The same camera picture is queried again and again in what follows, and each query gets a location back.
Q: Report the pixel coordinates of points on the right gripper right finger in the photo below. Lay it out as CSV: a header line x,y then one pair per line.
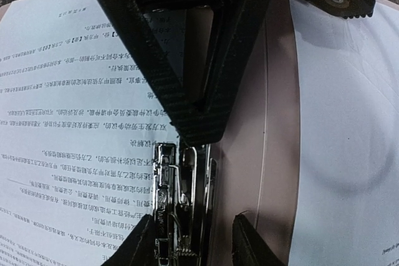
x,y
248,247

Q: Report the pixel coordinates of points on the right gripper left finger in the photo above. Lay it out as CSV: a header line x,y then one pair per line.
x,y
138,249

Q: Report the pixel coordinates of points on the tan folder metal clip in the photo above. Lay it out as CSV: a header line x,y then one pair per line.
x,y
183,200

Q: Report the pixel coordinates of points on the tan brown folder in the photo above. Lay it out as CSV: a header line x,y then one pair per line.
x,y
259,155

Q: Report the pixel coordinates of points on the printed paper sheet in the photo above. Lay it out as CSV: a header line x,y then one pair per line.
x,y
347,205
78,127

